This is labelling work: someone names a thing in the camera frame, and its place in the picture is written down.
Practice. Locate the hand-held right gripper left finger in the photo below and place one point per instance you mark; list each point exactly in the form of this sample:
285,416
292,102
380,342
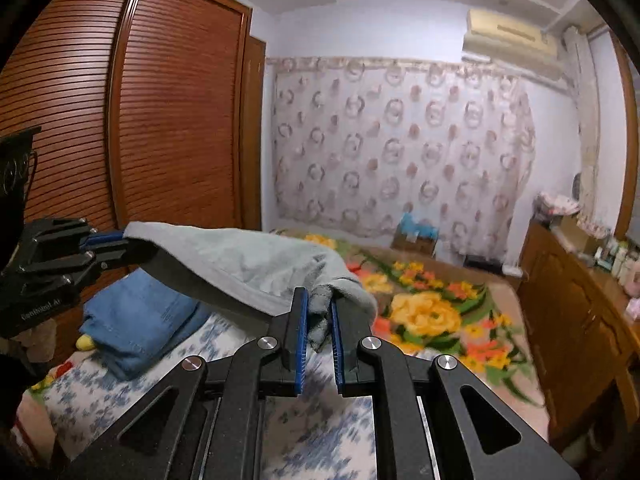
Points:
300,340

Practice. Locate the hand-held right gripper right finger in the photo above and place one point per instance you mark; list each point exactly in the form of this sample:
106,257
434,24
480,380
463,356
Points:
336,345

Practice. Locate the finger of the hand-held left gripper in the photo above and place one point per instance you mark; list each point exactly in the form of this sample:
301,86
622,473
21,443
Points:
120,256
107,236

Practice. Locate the grey pants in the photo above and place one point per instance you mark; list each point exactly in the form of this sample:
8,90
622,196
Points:
225,260

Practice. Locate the folded blue jeans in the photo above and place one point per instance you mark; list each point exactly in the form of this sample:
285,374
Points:
140,320

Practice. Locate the flower print blanket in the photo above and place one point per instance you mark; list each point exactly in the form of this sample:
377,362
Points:
425,310

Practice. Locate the blue floral bed sheet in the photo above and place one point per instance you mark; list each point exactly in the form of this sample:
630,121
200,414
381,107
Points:
100,400

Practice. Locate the wooden slatted wardrobe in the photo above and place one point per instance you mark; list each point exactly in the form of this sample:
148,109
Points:
175,110

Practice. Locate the flat black box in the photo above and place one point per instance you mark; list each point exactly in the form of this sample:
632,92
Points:
482,264

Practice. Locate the circle pattern sheer curtain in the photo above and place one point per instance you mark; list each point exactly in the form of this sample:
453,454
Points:
390,150

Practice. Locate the wooden cabinet counter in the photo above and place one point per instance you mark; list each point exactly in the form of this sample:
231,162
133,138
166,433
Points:
575,335

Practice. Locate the open cardboard tray box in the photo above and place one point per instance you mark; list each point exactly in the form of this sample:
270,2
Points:
575,232

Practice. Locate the row of toiletry bottles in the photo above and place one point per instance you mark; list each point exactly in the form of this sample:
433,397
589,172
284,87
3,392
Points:
617,260

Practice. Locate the beige side curtain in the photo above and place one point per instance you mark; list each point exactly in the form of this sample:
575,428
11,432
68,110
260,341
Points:
585,110

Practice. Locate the beige wall air conditioner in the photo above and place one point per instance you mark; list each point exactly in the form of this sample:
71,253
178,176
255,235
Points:
505,35

